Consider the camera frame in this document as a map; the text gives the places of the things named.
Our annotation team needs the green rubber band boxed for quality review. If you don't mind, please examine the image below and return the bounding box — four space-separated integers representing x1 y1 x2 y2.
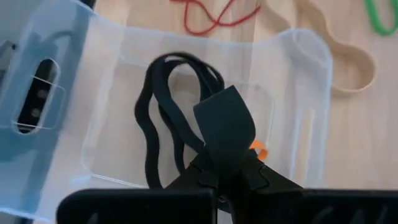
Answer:
363 0 398 37

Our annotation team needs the red rubber band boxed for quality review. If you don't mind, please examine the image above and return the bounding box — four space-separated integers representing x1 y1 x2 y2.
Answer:
169 0 262 37

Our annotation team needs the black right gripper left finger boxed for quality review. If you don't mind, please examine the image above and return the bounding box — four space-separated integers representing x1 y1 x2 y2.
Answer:
57 154 219 224

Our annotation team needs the long black rubber band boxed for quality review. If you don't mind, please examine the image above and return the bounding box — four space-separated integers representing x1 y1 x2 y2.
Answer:
134 52 225 190

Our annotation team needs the small orange rubber band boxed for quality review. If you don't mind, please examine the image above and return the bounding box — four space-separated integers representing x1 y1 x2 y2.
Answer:
250 140 269 161

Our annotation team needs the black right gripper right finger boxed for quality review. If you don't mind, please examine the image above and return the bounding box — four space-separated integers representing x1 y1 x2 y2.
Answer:
223 148 398 224

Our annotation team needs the short wide black band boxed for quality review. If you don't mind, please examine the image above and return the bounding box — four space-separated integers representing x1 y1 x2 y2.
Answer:
192 85 256 162

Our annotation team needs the clear plastic bin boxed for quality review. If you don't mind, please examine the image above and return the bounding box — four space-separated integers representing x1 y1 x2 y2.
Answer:
0 0 334 222

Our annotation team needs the tan rubber band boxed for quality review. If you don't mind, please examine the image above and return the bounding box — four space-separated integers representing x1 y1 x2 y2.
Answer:
257 0 377 96

